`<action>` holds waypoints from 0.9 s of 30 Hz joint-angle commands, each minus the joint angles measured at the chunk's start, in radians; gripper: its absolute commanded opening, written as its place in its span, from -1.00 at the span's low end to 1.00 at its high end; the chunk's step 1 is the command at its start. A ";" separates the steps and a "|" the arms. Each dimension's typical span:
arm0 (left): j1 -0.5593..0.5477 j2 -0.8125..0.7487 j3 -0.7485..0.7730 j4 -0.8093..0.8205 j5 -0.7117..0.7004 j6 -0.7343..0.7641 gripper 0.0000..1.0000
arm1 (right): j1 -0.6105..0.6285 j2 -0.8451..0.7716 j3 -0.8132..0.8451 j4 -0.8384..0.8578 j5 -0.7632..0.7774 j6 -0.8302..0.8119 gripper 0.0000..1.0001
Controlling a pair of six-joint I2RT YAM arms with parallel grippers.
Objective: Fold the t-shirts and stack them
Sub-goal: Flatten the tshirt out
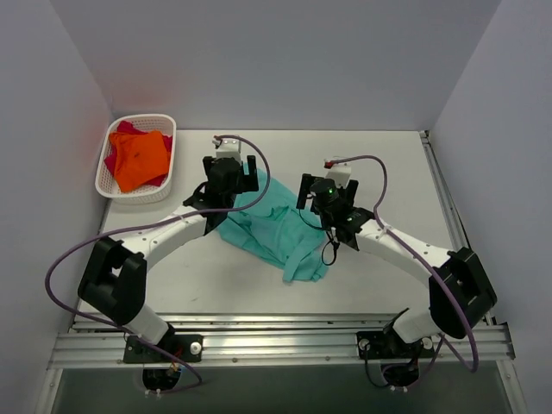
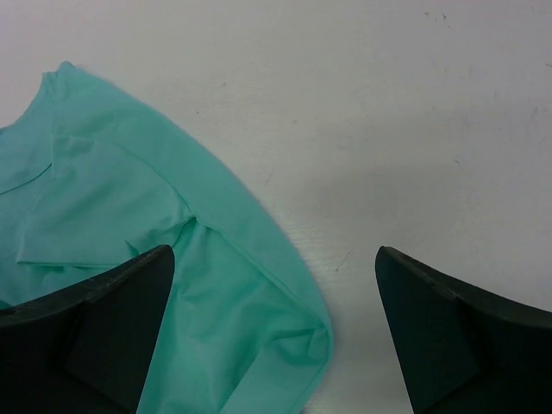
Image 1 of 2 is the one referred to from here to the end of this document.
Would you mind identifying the teal t shirt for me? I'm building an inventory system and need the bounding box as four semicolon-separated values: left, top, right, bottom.
216;179;328;283

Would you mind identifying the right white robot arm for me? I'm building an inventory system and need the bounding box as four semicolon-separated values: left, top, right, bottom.
297;173;498;356

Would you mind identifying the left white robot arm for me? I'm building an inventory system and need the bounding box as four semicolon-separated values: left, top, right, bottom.
78;155;259;361

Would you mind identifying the orange t shirt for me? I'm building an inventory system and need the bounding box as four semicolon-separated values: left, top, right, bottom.
109;130;170;192

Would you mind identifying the white plastic basket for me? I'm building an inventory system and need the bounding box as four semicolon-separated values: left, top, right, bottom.
95;114;176;204

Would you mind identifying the magenta t shirt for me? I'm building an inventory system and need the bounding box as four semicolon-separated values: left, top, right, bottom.
103;121;173;187

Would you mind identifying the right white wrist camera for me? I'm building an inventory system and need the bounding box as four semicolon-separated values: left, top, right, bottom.
324;160;352;189

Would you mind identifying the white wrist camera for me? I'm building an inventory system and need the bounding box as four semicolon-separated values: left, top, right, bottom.
324;160;352;189
212;135;242;163

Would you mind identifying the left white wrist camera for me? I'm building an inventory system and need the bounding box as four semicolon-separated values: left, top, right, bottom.
212;135;242;163

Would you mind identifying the black thin cable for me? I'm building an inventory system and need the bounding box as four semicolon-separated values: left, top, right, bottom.
297;206;342;267

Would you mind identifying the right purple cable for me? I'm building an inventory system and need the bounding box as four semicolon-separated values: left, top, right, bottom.
334;154;480;389

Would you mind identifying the purple cable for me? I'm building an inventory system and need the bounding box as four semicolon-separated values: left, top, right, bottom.
44;136;272;393
334;154;480;389

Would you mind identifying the right side aluminium rail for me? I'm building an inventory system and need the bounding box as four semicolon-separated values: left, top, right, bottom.
418;129;497;324

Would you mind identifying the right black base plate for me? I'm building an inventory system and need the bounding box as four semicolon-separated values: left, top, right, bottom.
355;330;435;361

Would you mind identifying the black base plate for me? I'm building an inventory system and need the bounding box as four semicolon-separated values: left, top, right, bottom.
122;333;204;364
355;330;435;361

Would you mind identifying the front aluminium rail frame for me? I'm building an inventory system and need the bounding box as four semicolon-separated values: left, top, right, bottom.
47;312;517;370

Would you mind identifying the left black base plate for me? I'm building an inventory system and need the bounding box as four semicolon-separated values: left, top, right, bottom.
122;333;204;364

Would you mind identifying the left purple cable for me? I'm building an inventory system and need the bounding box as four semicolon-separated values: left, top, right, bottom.
44;136;272;393

